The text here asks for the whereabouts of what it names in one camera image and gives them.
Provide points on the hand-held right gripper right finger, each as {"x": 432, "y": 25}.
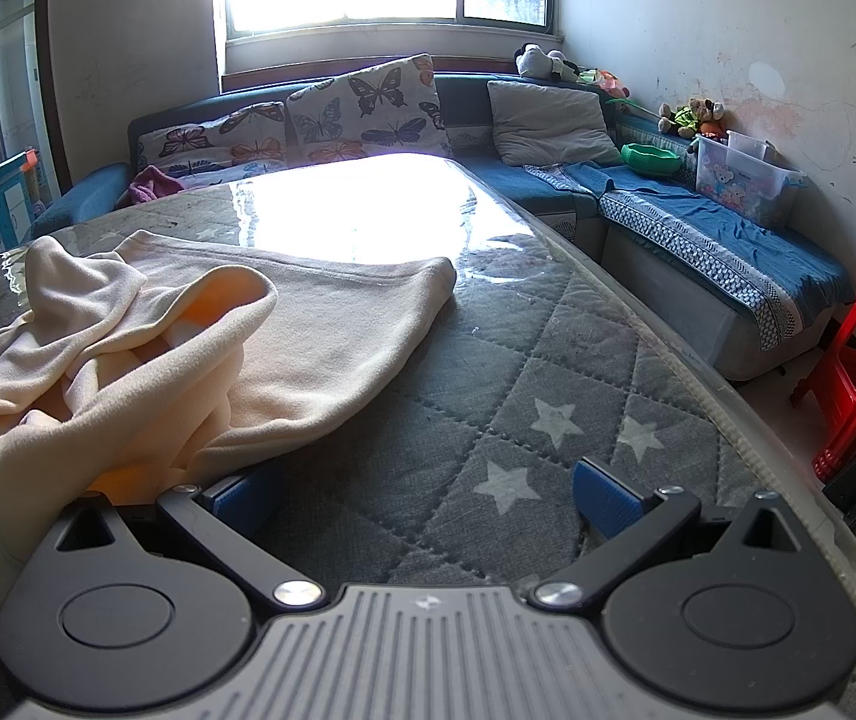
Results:
{"x": 602, "y": 499}

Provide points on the green plush toy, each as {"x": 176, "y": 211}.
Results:
{"x": 681, "y": 120}

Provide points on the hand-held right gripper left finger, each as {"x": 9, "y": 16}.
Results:
{"x": 242, "y": 501}

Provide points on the blue patterned sofa cover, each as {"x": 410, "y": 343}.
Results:
{"x": 697, "y": 232}

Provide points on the pink cloth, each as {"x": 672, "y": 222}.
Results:
{"x": 154, "y": 186}

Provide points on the green bowl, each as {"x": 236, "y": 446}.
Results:
{"x": 651, "y": 159}

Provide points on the butterfly print pillow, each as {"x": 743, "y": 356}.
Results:
{"x": 210, "y": 139}
{"x": 375, "y": 105}

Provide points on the grey pillow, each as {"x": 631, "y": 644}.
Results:
{"x": 548, "y": 120}

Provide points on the blue sofa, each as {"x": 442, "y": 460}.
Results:
{"x": 465, "y": 101}

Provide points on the cream garment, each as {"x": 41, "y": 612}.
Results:
{"x": 308, "y": 330}

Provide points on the clear plastic storage box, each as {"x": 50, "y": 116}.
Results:
{"x": 742, "y": 180}

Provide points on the blue cabinet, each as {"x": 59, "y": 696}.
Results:
{"x": 11, "y": 195}

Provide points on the panda plush toy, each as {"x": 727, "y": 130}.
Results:
{"x": 540, "y": 61}

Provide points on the pink green toy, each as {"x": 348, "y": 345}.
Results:
{"x": 605, "y": 82}

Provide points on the brown plush toy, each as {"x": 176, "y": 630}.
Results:
{"x": 709, "y": 116}

